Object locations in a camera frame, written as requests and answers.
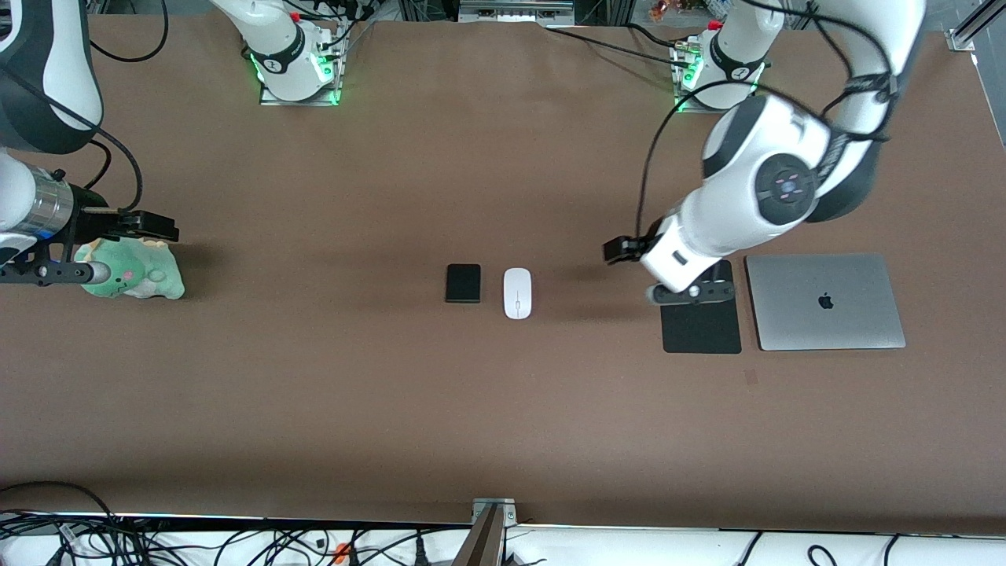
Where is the black phone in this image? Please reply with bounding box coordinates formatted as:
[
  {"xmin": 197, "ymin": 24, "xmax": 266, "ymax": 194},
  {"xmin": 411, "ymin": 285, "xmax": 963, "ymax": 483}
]
[{"xmin": 445, "ymin": 263, "xmax": 482, "ymax": 304}]

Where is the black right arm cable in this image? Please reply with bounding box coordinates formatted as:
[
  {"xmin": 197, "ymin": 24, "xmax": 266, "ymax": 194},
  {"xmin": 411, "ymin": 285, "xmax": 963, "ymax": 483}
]
[{"xmin": 0, "ymin": 0, "xmax": 170, "ymax": 213}]

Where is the silver laptop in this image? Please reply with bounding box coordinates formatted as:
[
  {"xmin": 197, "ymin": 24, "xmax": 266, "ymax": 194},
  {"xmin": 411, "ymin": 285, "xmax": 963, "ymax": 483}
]
[{"xmin": 744, "ymin": 252, "xmax": 907, "ymax": 351}]

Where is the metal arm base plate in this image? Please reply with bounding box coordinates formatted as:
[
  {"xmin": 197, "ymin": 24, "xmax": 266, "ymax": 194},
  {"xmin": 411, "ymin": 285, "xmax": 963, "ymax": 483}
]
[
  {"xmin": 672, "ymin": 35, "xmax": 759, "ymax": 116},
  {"xmin": 259, "ymin": 20, "xmax": 344, "ymax": 107}
]

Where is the short black table cable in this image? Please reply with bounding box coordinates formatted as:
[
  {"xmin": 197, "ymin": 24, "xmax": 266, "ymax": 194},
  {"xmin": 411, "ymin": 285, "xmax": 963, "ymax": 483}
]
[{"xmin": 626, "ymin": 22, "xmax": 692, "ymax": 50}]

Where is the grey equipment box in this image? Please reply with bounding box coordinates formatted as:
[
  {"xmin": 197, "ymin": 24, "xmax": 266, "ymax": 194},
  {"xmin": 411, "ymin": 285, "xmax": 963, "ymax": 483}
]
[{"xmin": 458, "ymin": 0, "xmax": 576, "ymax": 23}]

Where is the black looping floor cable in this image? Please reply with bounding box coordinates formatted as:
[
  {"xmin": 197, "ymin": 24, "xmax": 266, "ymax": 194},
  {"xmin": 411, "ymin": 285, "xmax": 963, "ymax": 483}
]
[{"xmin": 0, "ymin": 481, "xmax": 119, "ymax": 543}]

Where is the aluminium frame profile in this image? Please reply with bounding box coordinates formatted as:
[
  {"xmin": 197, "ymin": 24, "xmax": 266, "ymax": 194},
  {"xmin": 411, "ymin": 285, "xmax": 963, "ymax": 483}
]
[{"xmin": 947, "ymin": 0, "xmax": 1006, "ymax": 52}]

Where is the black mouse pad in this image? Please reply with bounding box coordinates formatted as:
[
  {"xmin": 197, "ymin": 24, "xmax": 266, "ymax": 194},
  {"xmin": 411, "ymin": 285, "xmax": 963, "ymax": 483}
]
[{"xmin": 662, "ymin": 259, "xmax": 743, "ymax": 355}]

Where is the metal table bracket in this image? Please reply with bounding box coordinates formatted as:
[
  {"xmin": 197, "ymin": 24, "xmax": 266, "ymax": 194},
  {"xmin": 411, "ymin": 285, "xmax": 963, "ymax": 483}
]
[{"xmin": 453, "ymin": 498, "xmax": 518, "ymax": 566}]

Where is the white computer mouse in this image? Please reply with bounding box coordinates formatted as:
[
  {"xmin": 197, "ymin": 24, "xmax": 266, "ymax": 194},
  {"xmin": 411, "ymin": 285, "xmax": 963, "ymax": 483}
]
[{"xmin": 503, "ymin": 268, "xmax": 533, "ymax": 321}]

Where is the green dinosaur plush toy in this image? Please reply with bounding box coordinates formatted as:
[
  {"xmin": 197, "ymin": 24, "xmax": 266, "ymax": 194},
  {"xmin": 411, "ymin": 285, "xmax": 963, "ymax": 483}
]
[{"xmin": 73, "ymin": 240, "xmax": 186, "ymax": 301}]

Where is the long black table cable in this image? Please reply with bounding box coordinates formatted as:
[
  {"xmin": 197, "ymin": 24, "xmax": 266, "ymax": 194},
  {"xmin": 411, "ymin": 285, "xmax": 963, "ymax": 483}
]
[{"xmin": 545, "ymin": 26, "xmax": 688, "ymax": 64}]

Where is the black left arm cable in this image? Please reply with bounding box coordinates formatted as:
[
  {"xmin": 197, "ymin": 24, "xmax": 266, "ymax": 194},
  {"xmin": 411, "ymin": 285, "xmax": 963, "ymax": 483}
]
[{"xmin": 637, "ymin": 0, "xmax": 897, "ymax": 244}]

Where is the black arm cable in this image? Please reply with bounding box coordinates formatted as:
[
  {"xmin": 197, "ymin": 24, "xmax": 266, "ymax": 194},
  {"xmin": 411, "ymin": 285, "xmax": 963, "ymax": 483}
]
[
  {"xmin": 0, "ymin": 0, "xmax": 170, "ymax": 213},
  {"xmin": 637, "ymin": 0, "xmax": 897, "ymax": 244}
]

